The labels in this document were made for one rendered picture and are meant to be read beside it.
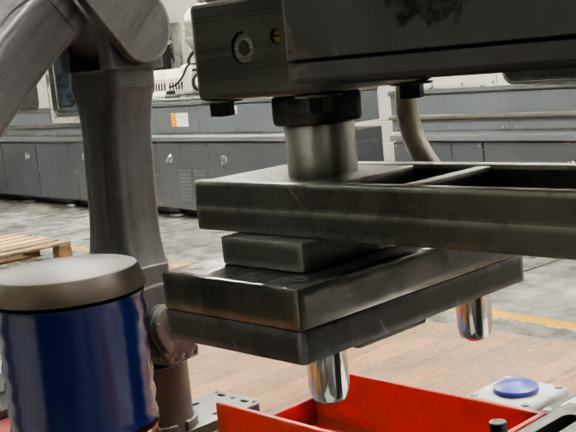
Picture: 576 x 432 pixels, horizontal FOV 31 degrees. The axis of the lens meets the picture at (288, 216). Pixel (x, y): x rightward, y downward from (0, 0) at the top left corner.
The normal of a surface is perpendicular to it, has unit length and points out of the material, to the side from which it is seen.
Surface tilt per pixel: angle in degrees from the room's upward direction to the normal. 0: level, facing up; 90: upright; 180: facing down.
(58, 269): 7
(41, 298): 72
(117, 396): 104
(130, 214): 89
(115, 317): 76
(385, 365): 0
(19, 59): 88
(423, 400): 90
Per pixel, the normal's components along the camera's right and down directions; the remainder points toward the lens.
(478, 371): -0.10, -0.98
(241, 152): -0.75, 0.17
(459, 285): 0.69, 0.04
